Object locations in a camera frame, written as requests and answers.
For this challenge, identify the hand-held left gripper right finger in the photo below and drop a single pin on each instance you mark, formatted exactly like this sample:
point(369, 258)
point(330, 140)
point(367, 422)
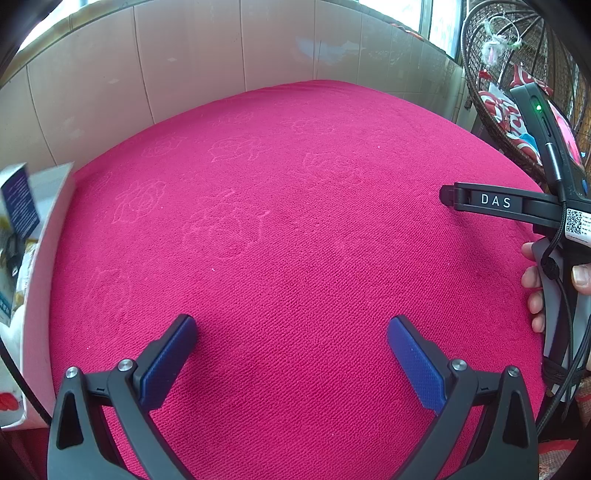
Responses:
point(415, 364)

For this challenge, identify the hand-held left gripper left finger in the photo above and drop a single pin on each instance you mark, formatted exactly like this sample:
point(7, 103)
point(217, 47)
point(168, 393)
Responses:
point(166, 360)

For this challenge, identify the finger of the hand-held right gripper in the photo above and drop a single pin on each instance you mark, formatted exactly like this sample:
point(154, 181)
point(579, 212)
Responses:
point(457, 196)

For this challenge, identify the white cardboard tray box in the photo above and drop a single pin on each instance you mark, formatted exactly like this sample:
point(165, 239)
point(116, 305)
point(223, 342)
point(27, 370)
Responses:
point(51, 258)

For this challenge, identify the person's right hand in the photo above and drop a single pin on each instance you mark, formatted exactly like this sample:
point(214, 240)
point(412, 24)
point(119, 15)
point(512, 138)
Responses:
point(533, 279)

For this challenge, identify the red white patterned cushion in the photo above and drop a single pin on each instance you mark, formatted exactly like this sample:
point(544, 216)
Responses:
point(501, 115)

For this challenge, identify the wicker hanging chair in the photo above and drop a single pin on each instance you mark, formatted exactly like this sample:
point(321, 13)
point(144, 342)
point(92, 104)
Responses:
point(473, 55)

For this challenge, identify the white dreamcatcher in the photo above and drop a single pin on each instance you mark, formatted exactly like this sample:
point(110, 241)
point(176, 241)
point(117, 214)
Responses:
point(491, 48)

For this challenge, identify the cardboard back wall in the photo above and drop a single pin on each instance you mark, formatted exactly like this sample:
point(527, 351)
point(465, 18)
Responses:
point(443, 23)

